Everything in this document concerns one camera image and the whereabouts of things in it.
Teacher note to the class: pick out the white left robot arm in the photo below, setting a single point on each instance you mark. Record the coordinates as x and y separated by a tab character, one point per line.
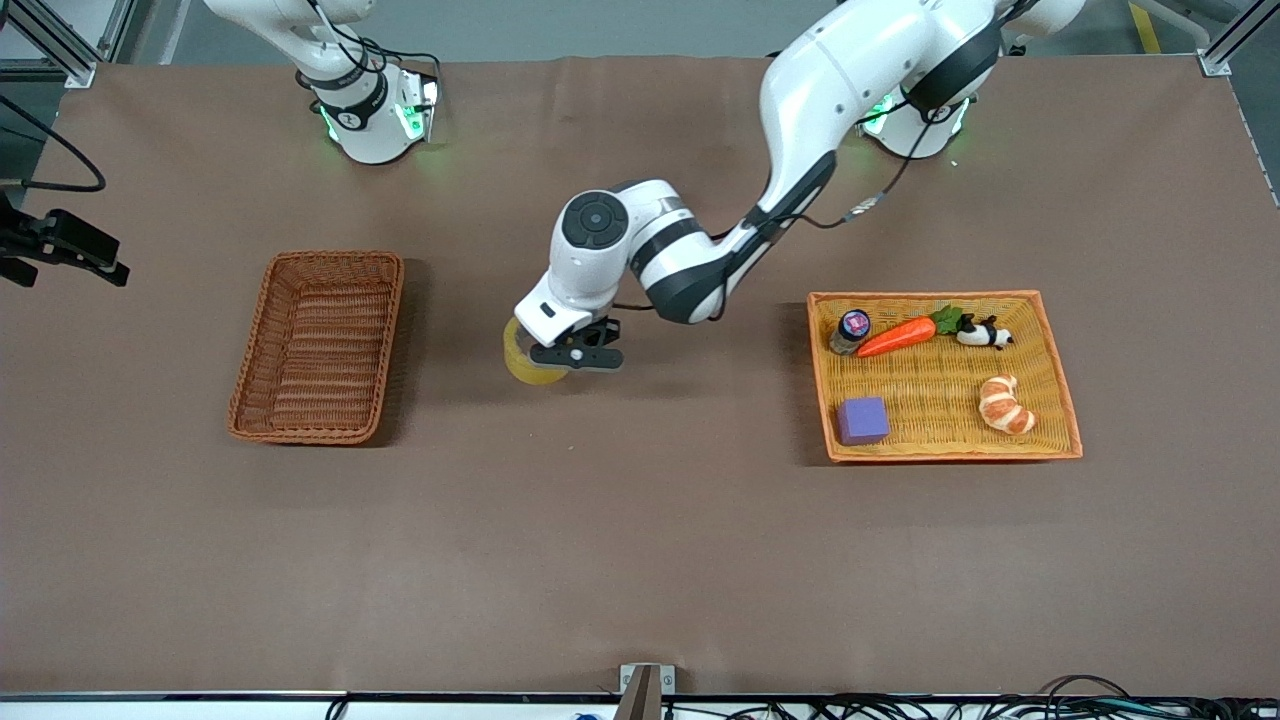
840	80

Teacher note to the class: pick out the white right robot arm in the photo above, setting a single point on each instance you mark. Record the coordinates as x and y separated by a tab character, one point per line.
360	110

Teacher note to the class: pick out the black white panda toy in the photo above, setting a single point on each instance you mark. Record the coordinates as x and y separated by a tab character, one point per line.
985	335

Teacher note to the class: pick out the brown wicker basket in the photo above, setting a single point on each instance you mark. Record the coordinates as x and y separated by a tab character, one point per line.
320	380

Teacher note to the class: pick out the metal table edge bracket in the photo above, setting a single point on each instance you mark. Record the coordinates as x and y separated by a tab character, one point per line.
648	690

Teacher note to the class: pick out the orange toy carrot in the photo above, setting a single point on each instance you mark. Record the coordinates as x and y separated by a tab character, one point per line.
900	335

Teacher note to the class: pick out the purple cube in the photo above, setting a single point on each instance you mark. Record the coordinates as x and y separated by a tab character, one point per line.
862	420

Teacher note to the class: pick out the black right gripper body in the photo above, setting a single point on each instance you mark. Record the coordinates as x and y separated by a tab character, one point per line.
22	243

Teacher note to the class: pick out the toy croissant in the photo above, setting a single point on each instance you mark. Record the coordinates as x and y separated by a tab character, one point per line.
1005	410

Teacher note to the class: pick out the yellow tape roll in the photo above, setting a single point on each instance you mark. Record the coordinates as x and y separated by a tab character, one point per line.
520	365

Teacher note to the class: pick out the orange wicker tray basket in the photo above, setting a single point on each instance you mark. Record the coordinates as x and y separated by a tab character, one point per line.
930	400

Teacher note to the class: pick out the small dark-lidded jar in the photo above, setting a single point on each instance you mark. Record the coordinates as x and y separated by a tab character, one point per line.
852	328

